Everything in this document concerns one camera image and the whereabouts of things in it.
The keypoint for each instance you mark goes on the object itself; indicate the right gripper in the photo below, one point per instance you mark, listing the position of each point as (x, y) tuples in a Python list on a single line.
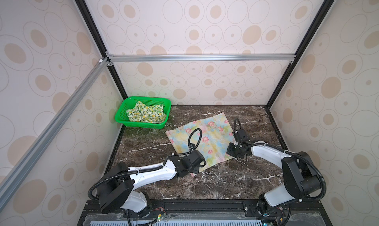
[(240, 136)]

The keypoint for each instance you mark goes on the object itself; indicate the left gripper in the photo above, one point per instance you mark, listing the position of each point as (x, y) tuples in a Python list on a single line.
[(198, 166)]

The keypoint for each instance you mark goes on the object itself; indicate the pastel floral skirt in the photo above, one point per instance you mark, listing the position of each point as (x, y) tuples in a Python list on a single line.
[(217, 133)]

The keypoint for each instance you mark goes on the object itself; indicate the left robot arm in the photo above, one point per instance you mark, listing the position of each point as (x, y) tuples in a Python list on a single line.
[(117, 189)]

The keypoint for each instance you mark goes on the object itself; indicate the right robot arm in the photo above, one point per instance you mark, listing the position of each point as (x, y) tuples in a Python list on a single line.
[(302, 179)]

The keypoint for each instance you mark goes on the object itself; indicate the lemon print folded skirt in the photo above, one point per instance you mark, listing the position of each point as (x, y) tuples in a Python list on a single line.
[(153, 114)]

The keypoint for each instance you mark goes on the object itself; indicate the green plastic basket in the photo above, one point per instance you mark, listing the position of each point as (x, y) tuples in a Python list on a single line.
[(129, 103)]

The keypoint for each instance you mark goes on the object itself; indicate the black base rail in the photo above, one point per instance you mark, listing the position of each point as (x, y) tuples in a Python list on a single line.
[(209, 213)]

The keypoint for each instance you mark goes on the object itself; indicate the horizontal aluminium back rail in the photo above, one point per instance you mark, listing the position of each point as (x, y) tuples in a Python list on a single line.
[(197, 58)]

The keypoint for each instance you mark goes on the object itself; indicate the diagonal aluminium left rail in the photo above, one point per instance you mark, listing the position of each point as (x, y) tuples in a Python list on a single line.
[(39, 146)]

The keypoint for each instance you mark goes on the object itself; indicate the black right corner post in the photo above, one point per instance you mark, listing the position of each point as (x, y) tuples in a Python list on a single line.
[(316, 23)]

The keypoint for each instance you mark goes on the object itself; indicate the black corner post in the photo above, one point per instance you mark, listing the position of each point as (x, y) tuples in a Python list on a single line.
[(94, 31), (316, 23)]

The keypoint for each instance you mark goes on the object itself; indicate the black left corner post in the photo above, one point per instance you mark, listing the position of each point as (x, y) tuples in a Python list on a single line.
[(94, 31)]

